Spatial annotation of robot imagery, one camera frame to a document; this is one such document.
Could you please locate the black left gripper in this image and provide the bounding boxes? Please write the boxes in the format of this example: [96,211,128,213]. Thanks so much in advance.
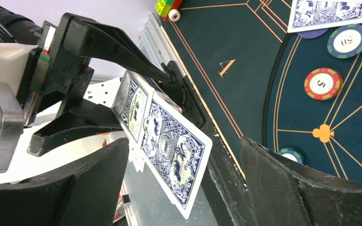
[16,13,171,157]

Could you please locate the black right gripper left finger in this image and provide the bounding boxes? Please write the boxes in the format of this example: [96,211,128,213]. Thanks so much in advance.
[0,138,129,226]

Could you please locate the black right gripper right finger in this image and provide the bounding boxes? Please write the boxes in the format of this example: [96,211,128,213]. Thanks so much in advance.
[240,137,362,226]

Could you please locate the green blue chip stack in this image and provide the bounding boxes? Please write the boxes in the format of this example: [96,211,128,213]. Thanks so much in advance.
[277,147,304,165]

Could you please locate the blue playing card deck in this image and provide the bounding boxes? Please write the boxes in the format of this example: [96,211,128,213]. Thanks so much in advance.
[111,71,182,148]

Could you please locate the blue backed playing card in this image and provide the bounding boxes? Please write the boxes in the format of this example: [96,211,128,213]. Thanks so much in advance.
[141,93,213,219]
[287,0,362,33]

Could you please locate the orange poker chip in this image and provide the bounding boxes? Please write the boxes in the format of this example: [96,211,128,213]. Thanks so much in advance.
[304,68,343,101]

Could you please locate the green blue poker chip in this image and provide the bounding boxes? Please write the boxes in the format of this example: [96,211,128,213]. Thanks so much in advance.
[327,24,362,59]

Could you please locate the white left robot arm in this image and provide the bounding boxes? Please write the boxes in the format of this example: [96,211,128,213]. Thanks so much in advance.
[0,6,171,174]

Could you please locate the round blue poker mat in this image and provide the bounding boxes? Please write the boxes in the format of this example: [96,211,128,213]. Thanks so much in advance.
[262,29,362,183]

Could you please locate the green yellow lego bricks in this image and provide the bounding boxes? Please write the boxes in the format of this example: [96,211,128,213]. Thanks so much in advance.
[155,0,183,22]

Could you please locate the dark green rectangular poker mat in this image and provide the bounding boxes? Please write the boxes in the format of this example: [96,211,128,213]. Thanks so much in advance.
[160,0,297,163]

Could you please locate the purple small blind button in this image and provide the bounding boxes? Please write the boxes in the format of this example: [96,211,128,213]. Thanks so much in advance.
[297,28,328,39]

